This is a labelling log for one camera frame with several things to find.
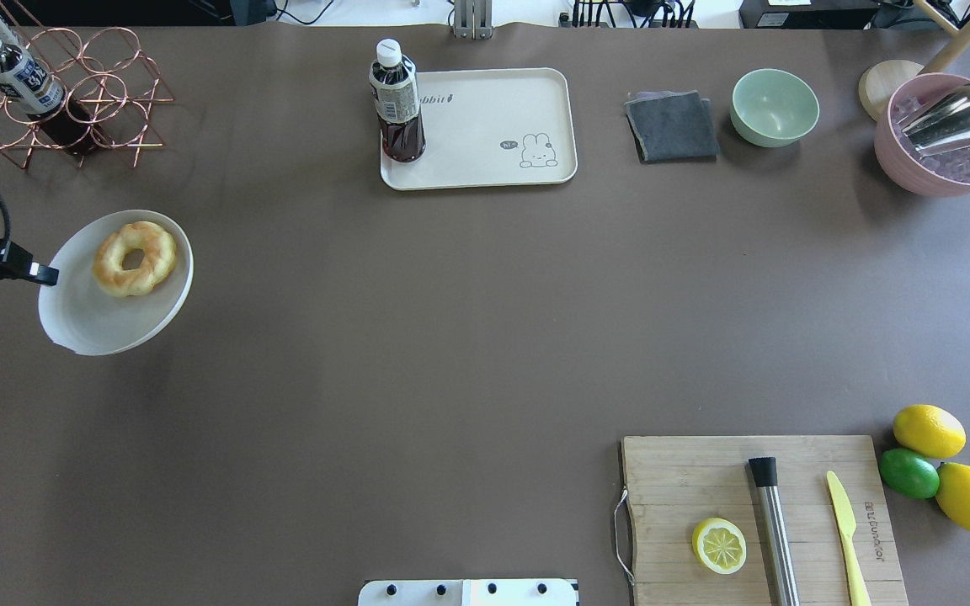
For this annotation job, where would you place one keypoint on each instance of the white round plate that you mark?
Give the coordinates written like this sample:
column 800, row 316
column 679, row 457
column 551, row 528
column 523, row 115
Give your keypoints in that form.
column 78, row 315

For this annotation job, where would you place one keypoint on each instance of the glazed ring donut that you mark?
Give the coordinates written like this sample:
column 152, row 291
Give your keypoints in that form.
column 135, row 259

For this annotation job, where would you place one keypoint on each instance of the dark tea bottle on tray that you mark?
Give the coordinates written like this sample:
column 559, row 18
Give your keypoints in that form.
column 393, row 79

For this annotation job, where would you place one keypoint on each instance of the cream rabbit tray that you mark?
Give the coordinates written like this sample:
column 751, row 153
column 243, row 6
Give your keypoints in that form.
column 490, row 128

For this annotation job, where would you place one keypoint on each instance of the pink ice bowl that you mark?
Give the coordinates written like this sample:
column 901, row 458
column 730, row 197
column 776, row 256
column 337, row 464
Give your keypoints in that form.
column 896, row 156

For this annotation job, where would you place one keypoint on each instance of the metal ice scoop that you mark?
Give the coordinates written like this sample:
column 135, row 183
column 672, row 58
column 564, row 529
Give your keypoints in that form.
column 943, row 127

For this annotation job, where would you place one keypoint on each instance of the upper yellow lemon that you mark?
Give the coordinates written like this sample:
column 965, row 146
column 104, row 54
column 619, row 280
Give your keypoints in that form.
column 929, row 430

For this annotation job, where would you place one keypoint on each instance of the dark bottle in rack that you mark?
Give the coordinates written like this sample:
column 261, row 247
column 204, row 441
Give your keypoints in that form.
column 26, row 82

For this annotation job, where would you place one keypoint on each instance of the green lime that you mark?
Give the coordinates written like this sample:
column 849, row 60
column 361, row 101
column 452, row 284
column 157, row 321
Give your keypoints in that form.
column 909, row 473

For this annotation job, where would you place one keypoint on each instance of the round wooden coaster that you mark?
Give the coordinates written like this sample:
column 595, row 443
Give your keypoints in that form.
column 880, row 81

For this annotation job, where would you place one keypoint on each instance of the green ceramic bowl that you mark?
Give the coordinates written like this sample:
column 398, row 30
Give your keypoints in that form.
column 772, row 108

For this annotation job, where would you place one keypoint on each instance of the steel muddler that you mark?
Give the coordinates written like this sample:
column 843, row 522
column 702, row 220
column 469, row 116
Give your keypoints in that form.
column 782, row 575

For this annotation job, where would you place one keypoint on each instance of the yellow plastic knife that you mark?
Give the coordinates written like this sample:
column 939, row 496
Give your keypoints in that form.
column 845, row 519

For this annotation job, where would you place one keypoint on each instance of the grey folded cloth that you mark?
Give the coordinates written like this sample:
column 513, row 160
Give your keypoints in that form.
column 671, row 126

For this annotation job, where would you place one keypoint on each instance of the wooden cutting board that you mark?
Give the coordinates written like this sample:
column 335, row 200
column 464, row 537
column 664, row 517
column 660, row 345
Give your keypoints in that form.
column 675, row 482

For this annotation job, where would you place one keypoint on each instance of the half lemon slice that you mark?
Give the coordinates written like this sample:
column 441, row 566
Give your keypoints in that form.
column 719, row 545

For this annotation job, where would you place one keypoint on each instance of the metal clamp at table edge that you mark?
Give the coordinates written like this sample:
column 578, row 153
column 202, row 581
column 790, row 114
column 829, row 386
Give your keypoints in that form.
column 472, row 19

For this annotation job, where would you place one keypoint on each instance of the copper wire bottle rack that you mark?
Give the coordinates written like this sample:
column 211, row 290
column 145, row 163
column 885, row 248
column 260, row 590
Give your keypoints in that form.
column 105, row 70

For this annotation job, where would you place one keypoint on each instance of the wooden stand frame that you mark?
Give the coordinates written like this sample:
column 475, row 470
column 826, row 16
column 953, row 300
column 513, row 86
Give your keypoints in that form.
column 956, row 38

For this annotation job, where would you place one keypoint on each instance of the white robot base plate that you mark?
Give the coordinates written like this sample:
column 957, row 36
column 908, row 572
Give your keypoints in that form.
column 496, row 591

